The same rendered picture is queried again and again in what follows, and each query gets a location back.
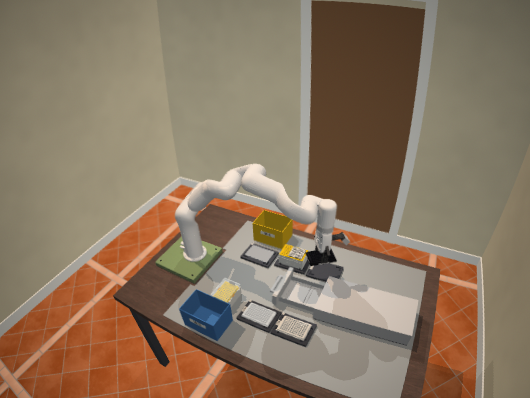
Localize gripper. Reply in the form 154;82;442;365
314;228;333;264

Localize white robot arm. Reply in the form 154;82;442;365
175;164;337;262

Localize light grey bench mat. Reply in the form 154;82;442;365
163;221;426;398

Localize blue open-top bin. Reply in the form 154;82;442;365
179;289;233;341

